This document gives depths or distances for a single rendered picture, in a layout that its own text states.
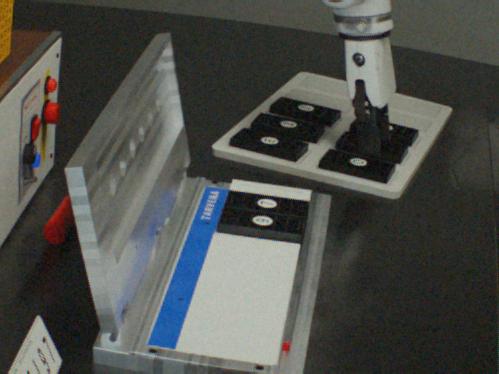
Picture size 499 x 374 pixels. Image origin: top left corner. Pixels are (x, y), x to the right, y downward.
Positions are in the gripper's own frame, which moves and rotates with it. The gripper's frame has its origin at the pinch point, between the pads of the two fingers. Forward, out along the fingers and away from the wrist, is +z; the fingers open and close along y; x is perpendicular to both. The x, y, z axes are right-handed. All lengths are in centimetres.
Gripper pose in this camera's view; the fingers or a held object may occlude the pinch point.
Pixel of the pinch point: (374, 135)
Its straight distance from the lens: 171.2
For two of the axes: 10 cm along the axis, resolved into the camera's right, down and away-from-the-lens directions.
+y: 3.4, -3.5, 8.7
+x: -9.4, -0.3, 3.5
